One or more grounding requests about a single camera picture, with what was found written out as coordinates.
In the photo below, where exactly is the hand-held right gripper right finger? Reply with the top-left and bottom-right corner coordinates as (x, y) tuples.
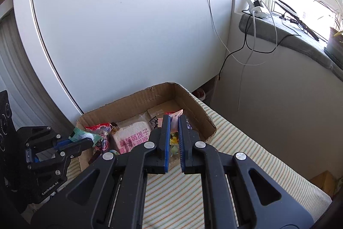
(178, 114), (314, 229)

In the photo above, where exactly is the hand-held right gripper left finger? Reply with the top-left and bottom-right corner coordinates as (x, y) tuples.
(32, 114), (171, 229)

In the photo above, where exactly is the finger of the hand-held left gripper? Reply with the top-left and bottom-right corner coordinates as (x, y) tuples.
(27, 137), (94, 174)
(17, 125), (71, 155)

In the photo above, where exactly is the yellow candy packet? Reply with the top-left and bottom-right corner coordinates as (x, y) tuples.
(170, 131), (179, 156)

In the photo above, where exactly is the green candy packet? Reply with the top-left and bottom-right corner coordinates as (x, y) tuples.
(68, 128), (104, 149)

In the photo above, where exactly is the red clear snack packet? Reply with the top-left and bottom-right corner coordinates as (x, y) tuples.
(85, 122), (113, 152)

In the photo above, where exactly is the sliced bread bag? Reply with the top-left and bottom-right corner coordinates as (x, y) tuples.
(110, 119), (153, 156)

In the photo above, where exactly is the brown cardboard box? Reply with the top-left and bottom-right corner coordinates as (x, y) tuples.
(75, 82), (217, 174)

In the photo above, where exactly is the striped bed sheet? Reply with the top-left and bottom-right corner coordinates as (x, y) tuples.
(65, 98), (333, 229)

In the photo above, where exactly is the white wardrobe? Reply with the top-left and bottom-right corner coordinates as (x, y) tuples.
(12, 0), (235, 125)

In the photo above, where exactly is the grey window sill cover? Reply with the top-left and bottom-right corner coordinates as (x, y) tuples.
(238, 13), (343, 77)

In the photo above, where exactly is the white power strip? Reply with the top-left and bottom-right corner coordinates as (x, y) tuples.
(246, 0), (270, 19)

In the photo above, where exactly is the potted spider plant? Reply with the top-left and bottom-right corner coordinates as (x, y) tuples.
(313, 0), (343, 64)

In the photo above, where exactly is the black cable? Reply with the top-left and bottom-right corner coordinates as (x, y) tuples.
(218, 0), (302, 82)

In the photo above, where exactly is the white cable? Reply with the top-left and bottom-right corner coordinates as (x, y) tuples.
(236, 13), (257, 113)
(200, 0), (269, 66)

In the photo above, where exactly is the ring light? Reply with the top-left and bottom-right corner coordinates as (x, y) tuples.
(275, 0), (321, 42)

